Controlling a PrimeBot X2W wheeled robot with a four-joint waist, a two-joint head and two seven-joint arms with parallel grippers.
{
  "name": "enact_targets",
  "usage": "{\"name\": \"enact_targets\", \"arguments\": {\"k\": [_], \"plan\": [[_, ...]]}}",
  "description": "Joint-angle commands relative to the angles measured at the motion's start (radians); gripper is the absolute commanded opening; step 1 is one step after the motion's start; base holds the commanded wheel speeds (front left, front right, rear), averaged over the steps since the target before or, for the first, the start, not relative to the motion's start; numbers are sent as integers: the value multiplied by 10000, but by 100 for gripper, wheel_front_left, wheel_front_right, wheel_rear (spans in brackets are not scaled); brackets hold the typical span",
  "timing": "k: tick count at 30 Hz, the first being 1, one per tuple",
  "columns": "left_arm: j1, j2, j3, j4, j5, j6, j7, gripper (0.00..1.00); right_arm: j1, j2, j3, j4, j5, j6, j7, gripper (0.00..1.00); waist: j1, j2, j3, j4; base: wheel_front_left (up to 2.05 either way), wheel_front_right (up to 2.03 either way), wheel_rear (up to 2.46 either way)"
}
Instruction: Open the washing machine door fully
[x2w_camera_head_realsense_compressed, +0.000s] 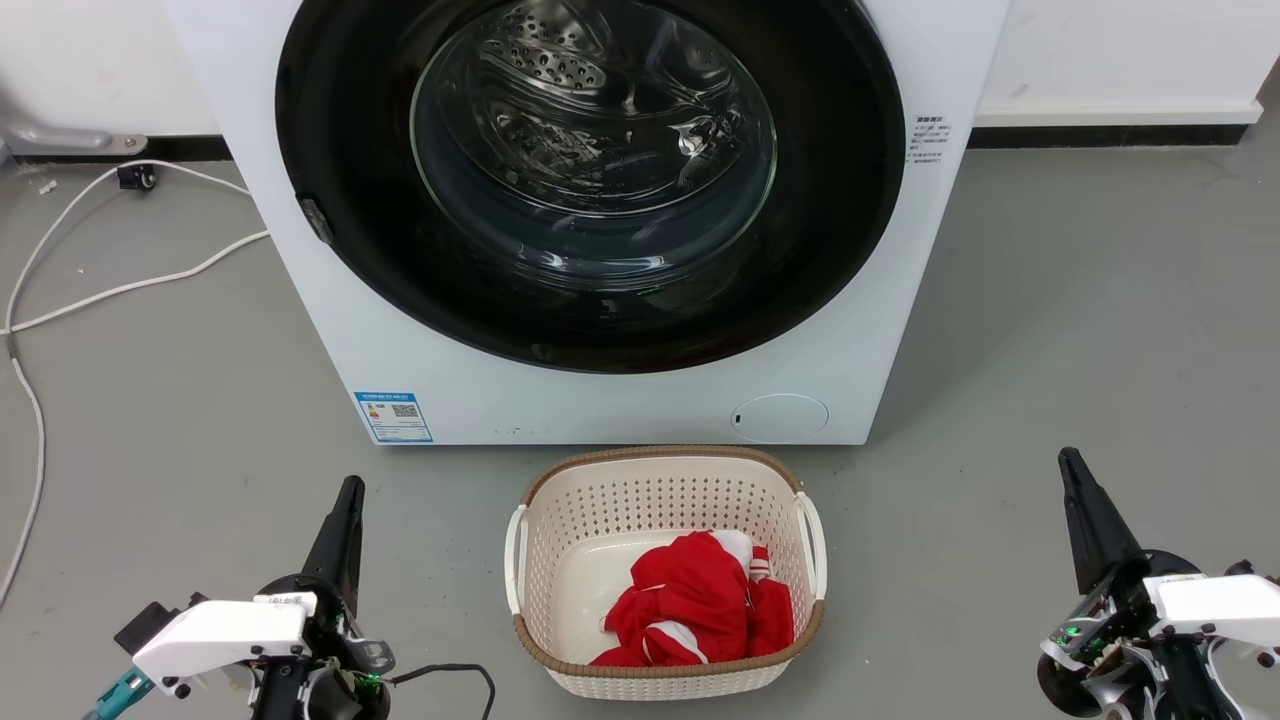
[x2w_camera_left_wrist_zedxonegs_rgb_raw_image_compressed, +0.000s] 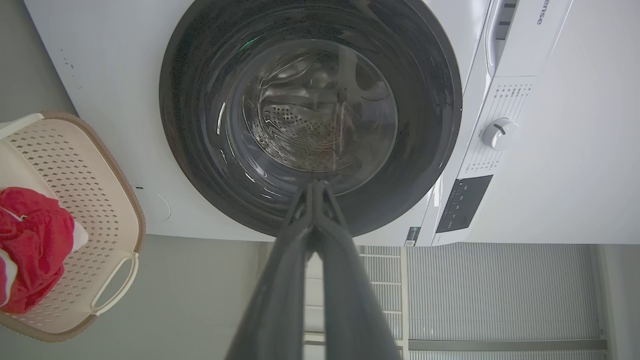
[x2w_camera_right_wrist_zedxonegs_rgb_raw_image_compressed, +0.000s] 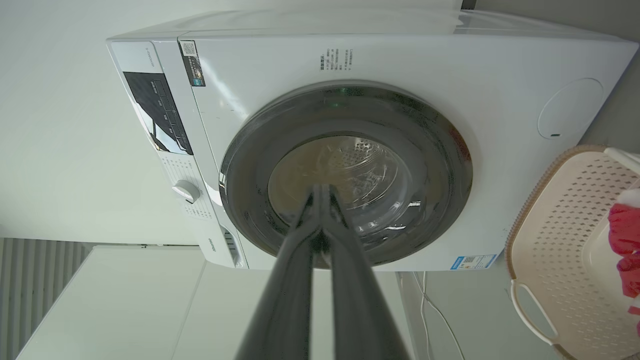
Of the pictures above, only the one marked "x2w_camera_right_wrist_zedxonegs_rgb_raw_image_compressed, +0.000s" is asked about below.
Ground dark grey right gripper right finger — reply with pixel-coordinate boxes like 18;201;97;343
320;184;412;360

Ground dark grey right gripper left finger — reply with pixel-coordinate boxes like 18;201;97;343
235;184;324;360

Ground round dark glass washer door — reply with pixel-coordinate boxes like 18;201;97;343
219;81;474;270

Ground white front-load washing machine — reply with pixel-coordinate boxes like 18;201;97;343
106;9;640;272

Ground white washer control knob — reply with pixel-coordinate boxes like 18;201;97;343
172;180;202;205

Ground white cabinet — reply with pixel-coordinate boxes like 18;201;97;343
15;245;416;360

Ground beige perforated laundry basket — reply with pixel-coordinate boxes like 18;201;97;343
505;145;640;360

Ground grey ribbed radiator panel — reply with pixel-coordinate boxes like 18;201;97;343
0;238;94;360

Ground red pink garment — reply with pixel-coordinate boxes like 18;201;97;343
607;189;640;337

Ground thin white power cable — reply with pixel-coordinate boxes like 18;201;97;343
413;271;467;360

